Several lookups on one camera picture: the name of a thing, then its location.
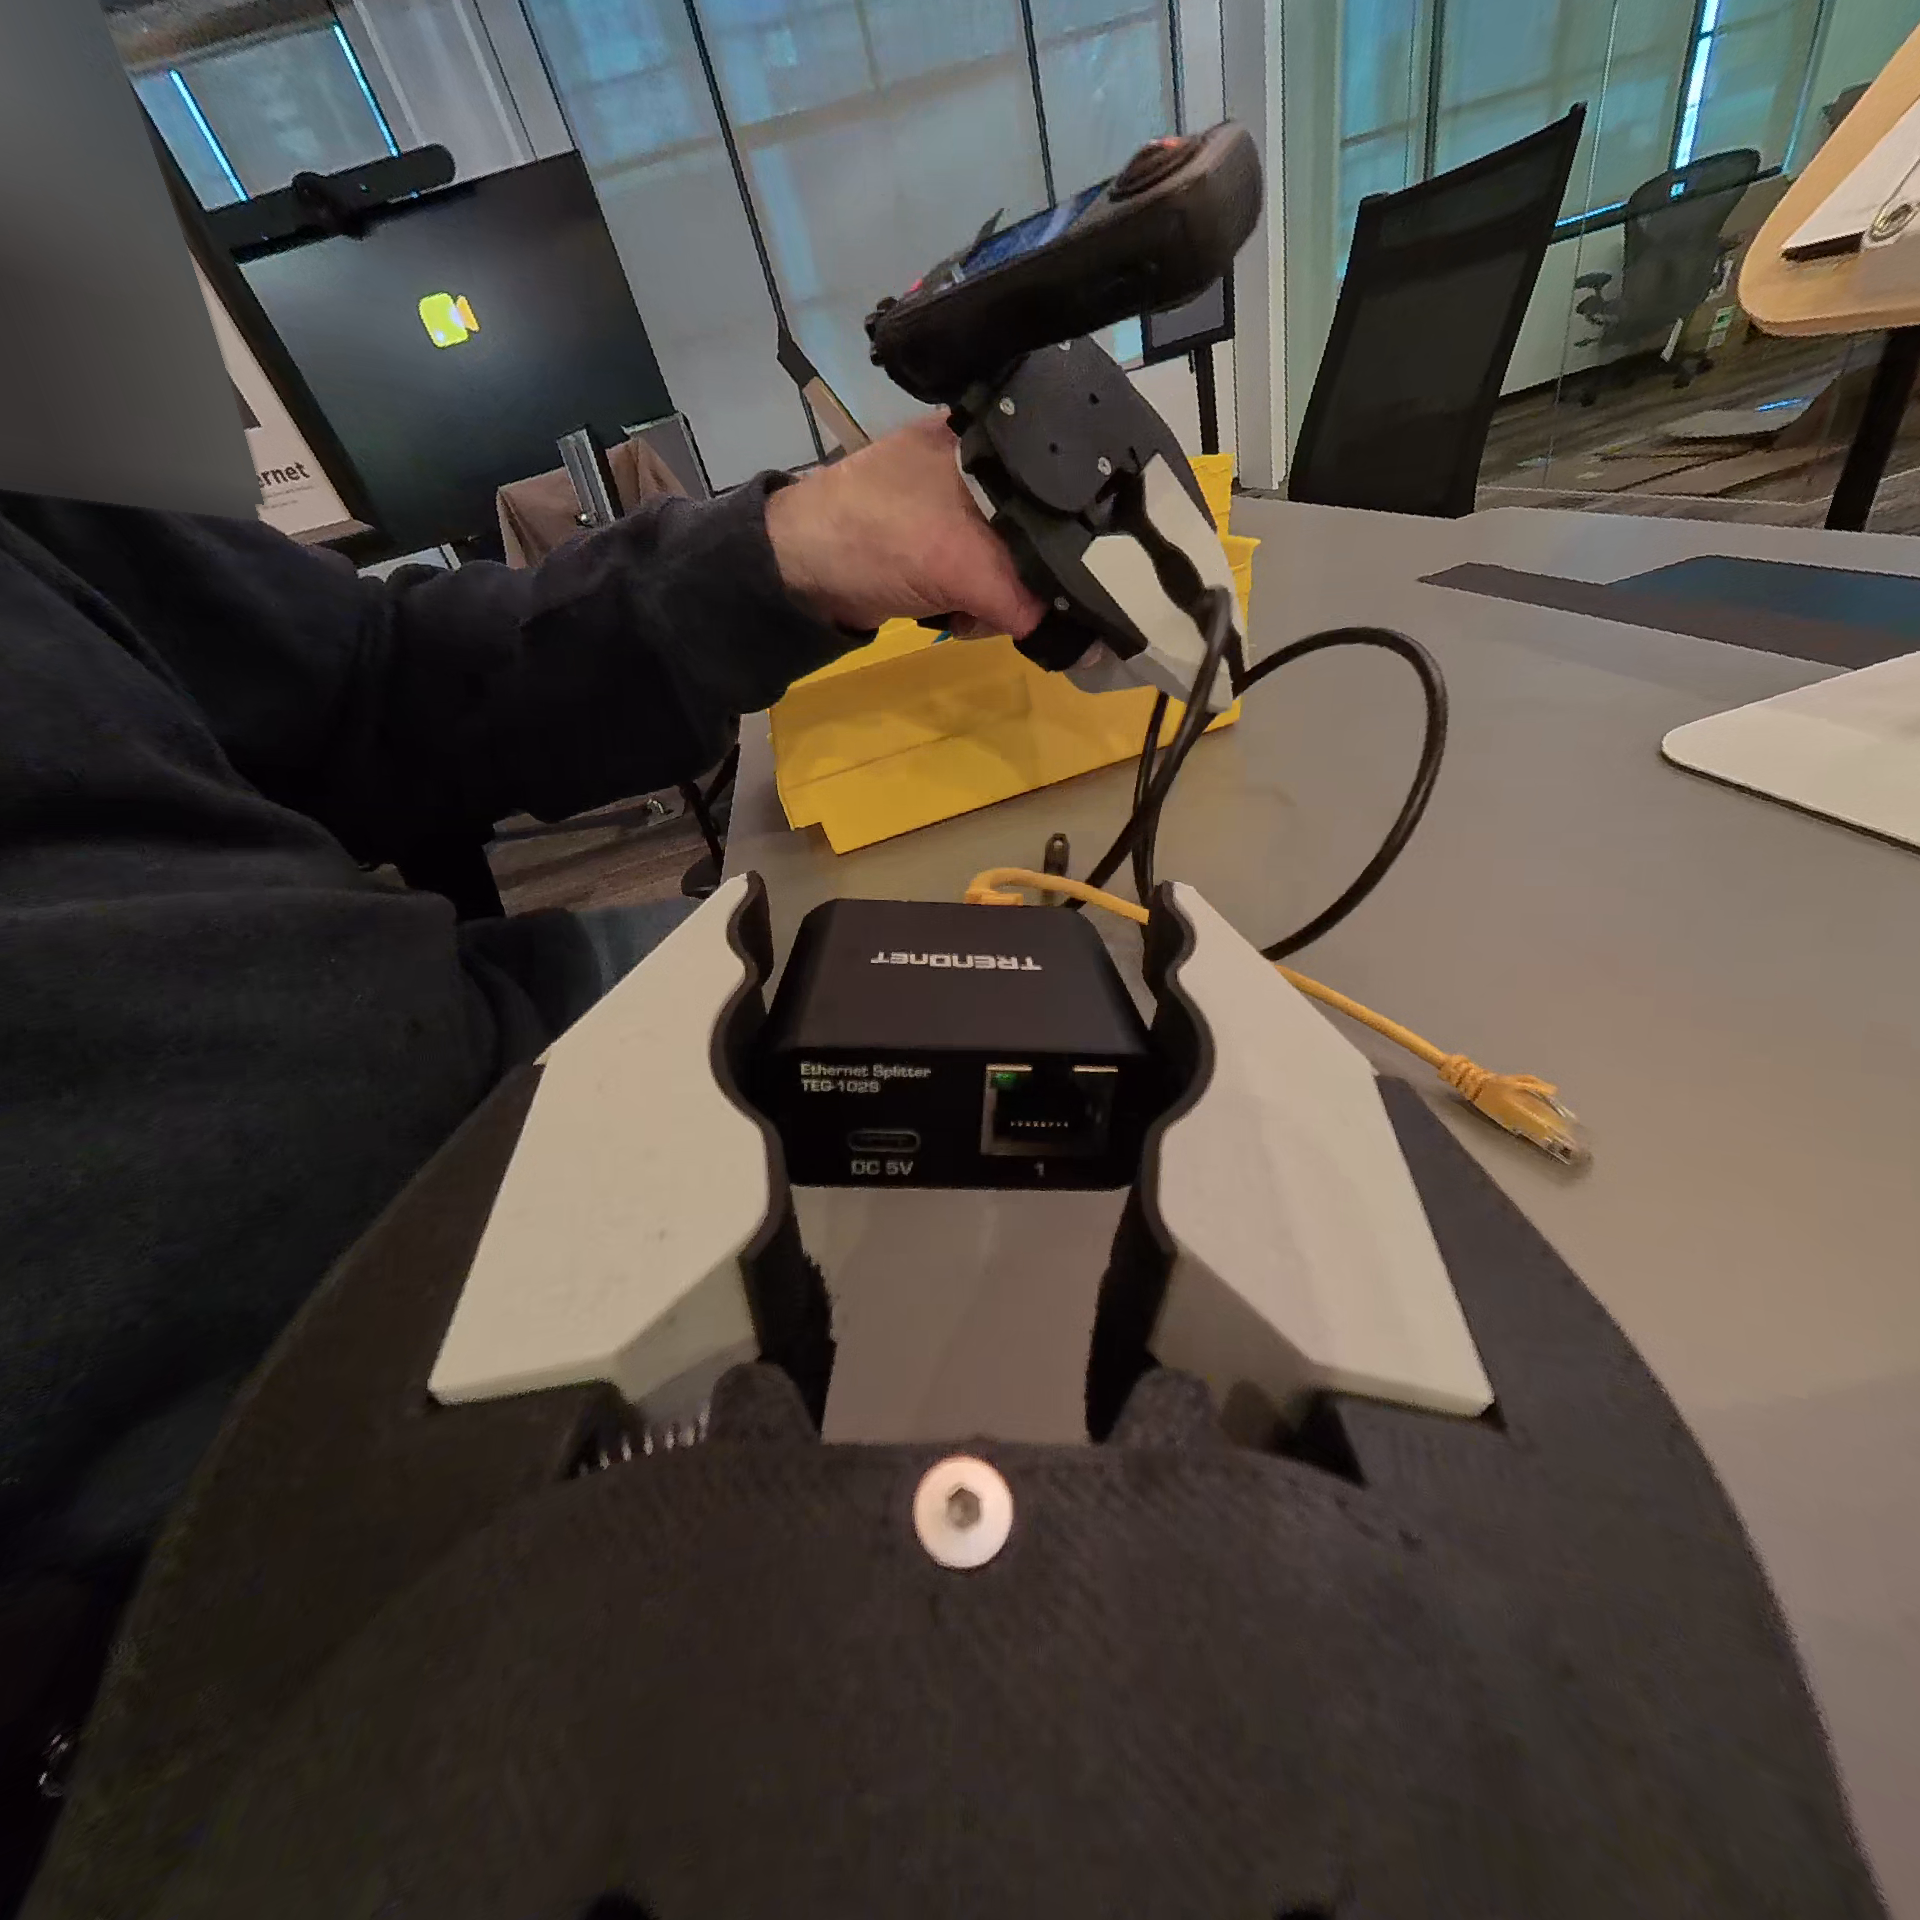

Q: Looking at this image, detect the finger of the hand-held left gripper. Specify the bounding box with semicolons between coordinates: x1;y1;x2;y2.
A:
1073;517;1212;696
1160;447;1250;711

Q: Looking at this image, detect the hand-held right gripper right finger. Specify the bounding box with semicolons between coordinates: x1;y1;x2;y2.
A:
1086;883;1500;1429

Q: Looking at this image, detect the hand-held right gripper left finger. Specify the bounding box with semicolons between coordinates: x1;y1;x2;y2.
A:
428;870;836;1421

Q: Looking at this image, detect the black ethernet cable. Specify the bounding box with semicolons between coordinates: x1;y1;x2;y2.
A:
1078;582;1452;963

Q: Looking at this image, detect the black ethernet splitter box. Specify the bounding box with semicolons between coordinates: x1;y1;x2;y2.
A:
771;896;1160;1195

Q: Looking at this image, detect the person's left forearm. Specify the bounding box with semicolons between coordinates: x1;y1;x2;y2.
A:
337;471;845;846

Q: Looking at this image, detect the person's left hand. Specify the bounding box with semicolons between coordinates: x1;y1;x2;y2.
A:
763;413;1053;647

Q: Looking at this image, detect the small sign on stand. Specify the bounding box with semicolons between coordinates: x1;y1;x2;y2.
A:
1141;269;1237;455

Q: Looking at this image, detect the yellow plastic bin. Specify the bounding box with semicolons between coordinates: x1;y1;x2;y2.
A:
765;449;1250;856

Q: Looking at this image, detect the person's blue jeans leg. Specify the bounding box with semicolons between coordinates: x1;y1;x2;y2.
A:
576;896;707;985

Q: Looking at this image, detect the black mesh office chair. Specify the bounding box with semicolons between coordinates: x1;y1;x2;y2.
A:
1284;102;1592;520

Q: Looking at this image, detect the dark table mat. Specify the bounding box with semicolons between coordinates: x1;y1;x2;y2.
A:
1414;552;1920;671

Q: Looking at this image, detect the dark swivel office chair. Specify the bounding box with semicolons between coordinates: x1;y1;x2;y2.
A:
1573;151;1768;395

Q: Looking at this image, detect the large black display screen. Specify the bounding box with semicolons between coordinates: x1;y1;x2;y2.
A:
224;151;682;552

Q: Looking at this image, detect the white flat pad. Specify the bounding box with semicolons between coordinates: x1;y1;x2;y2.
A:
1660;651;1920;854

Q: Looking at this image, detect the wooden round-edged table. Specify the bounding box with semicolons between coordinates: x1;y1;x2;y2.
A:
1737;28;1920;537

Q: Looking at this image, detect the white printed sign board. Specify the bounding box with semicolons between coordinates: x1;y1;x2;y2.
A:
192;255;378;544

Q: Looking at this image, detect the yellow ethernet cable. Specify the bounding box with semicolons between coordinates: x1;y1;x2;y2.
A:
964;863;1595;1172

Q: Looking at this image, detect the black camera bar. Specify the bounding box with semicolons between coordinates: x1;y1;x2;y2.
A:
291;143;460;235

